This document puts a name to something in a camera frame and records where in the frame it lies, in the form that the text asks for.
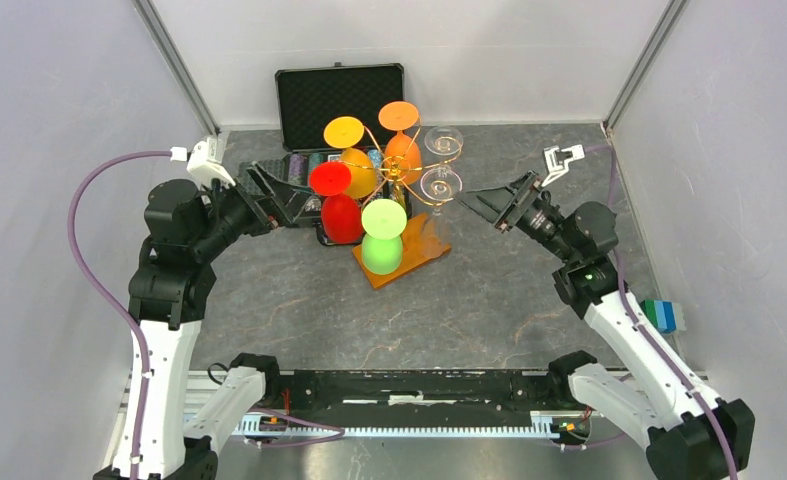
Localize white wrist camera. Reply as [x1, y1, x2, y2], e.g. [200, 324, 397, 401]
[541, 144, 585, 187]
[186, 136, 236, 188]

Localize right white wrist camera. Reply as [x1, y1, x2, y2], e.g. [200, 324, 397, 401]
[541, 144, 585, 187]

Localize yellow wine glass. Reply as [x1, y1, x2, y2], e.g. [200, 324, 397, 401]
[323, 116, 378, 200]

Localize clear wine glass back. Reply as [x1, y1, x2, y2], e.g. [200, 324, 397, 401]
[423, 126, 464, 168]

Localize white slotted cable duct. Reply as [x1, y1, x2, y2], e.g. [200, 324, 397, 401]
[232, 413, 589, 440]

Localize orange wooden rack base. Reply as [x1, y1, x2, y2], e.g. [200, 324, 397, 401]
[351, 213, 452, 290]

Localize red wine glass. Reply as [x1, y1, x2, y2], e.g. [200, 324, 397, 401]
[309, 162, 364, 244]

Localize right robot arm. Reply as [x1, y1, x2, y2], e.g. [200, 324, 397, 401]
[457, 172, 755, 479]

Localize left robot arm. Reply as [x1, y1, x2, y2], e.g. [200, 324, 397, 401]
[94, 164, 311, 479]

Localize orange wine glass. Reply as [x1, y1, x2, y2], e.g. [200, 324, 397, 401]
[378, 101, 422, 185]

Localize gold wire glass rack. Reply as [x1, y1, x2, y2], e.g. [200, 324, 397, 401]
[357, 113, 432, 207]

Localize blue green toy blocks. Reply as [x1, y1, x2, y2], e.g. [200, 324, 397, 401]
[640, 299, 686, 334]

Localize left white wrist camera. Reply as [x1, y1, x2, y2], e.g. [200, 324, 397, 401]
[186, 136, 236, 188]

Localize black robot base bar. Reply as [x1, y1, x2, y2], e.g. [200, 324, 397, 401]
[279, 369, 574, 428]

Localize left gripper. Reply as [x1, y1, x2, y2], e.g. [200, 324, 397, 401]
[191, 160, 314, 260]

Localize black poker chip case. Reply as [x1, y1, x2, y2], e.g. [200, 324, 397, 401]
[274, 63, 405, 246]

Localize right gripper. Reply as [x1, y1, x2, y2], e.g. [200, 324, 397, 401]
[455, 168, 578, 264]

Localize clear wine glass front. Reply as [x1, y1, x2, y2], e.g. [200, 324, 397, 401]
[420, 165, 463, 259]

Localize clear wine glass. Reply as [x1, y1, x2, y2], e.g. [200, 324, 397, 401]
[420, 165, 463, 259]
[423, 126, 464, 168]

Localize green wine glass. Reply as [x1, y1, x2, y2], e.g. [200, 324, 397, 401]
[361, 199, 408, 275]

